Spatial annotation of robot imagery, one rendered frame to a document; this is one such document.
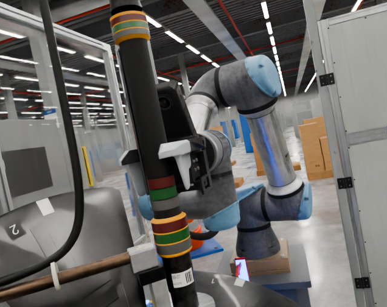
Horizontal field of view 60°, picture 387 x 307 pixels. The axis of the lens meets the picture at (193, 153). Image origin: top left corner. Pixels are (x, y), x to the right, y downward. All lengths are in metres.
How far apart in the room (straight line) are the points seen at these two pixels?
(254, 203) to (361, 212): 1.25
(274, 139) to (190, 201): 0.39
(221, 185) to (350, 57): 1.68
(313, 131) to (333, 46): 5.77
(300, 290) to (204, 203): 0.57
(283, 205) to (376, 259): 1.37
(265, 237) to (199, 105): 0.51
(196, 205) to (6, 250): 0.33
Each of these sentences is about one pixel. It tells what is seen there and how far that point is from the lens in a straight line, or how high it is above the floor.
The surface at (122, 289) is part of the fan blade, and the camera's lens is 0.45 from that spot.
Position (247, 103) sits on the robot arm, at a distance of 0.90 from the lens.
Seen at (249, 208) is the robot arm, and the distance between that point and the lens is 1.12.
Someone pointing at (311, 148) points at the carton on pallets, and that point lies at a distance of 7.91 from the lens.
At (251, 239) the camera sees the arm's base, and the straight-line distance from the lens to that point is 1.15.
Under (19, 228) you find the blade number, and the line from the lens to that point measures 0.53.
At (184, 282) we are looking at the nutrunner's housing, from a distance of 0.42.
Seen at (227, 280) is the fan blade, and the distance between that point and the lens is 0.69.
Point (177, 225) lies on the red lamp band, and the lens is 0.40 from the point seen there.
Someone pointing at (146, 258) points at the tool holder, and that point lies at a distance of 0.40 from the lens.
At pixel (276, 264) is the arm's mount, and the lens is 1.14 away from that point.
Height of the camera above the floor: 1.48
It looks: 3 degrees down
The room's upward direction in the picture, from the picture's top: 11 degrees counter-clockwise
